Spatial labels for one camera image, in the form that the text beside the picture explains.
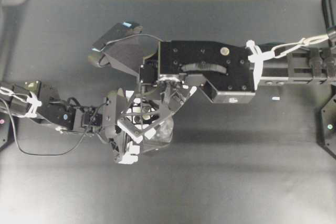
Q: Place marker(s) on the black frame post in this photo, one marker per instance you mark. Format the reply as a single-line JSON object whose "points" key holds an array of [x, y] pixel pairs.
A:
{"points": [[328, 9]]}

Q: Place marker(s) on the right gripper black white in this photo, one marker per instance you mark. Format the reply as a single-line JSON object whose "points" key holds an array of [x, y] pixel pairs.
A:
{"points": [[223, 73]]}

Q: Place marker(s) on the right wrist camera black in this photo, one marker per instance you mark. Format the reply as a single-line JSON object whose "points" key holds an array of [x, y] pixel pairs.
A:
{"points": [[120, 48]]}

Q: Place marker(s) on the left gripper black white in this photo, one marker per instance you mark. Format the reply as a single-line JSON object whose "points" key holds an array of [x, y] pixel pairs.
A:
{"points": [[124, 137]]}

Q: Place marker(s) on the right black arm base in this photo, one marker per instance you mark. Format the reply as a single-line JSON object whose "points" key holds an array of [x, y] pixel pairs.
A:
{"points": [[327, 123]]}

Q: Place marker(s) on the clear plastic bottle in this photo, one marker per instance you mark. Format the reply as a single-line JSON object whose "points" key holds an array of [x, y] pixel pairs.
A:
{"points": [[148, 122]]}

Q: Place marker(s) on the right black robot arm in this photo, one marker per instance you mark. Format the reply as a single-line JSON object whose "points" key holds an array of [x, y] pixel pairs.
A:
{"points": [[302, 62]]}

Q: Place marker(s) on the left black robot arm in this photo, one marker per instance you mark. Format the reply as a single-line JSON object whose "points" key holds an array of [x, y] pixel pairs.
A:
{"points": [[42, 104]]}

